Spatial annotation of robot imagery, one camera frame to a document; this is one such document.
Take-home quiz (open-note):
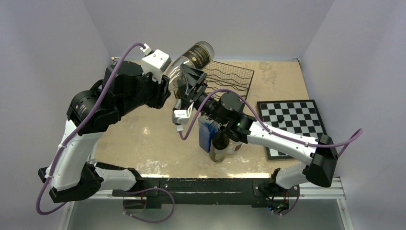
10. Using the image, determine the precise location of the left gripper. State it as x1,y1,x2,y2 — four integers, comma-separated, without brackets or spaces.
117,63,170,117

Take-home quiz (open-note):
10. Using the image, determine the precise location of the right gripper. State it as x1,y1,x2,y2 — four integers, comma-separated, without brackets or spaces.
176,64,226,126

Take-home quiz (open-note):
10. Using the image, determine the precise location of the clear glass bottle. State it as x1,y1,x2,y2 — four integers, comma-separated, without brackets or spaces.
166,41,214,92

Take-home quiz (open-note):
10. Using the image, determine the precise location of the black wire wine rack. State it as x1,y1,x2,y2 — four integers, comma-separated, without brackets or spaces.
203,61,255,99

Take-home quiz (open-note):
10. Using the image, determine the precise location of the blue square glass bottle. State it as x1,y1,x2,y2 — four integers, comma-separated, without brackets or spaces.
198,115,219,153

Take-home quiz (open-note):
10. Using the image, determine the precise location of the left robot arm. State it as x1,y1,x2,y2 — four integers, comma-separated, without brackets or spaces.
38,61,170,203

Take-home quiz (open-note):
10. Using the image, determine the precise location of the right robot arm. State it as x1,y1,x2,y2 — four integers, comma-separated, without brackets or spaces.
173,64,339,195

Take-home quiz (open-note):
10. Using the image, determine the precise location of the dark brown glass bottle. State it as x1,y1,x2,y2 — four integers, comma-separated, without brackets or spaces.
209,126,230,162

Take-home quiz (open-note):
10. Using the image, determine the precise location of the clear bottle white cap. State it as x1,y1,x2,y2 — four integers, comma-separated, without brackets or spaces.
226,139,243,155

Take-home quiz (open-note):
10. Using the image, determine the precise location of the black chess piece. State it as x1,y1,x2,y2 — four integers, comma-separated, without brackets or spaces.
277,115,284,123

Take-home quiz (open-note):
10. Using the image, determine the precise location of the black white chessboard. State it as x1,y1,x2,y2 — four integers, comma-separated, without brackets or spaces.
256,99,327,161

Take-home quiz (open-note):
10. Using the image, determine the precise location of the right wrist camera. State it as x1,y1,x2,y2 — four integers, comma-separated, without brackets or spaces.
172,105,193,132

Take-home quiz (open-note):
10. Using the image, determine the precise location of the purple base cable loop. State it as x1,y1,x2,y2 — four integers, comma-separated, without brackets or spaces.
123,184,177,223

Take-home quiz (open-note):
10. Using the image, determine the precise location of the black mounting base plate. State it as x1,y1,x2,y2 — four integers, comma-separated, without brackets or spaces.
111,177,300,210

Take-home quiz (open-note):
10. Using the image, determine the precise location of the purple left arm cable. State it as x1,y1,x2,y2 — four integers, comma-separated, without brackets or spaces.
35,42,148,216

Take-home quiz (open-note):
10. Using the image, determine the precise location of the aluminium table frame rail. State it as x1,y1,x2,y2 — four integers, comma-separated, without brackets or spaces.
57,57,354,230

